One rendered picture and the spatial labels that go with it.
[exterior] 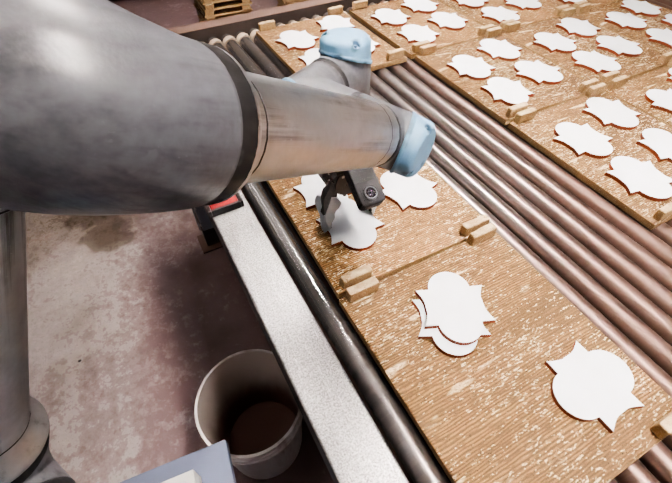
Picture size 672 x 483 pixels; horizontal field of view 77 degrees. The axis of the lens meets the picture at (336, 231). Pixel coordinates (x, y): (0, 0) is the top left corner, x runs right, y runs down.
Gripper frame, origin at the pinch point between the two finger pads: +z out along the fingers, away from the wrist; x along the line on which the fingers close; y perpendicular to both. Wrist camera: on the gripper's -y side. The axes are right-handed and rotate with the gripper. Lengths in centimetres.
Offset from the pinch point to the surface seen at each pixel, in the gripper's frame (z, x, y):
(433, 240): 1.9, -12.8, -10.3
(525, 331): 2.9, -14.6, -33.2
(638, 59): 0, -114, 21
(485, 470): 3.6, 4.7, -45.9
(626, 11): -2, -143, 49
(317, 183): -0.2, 0.7, 13.9
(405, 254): 1.9, -6.0, -10.7
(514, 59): -1, -79, 38
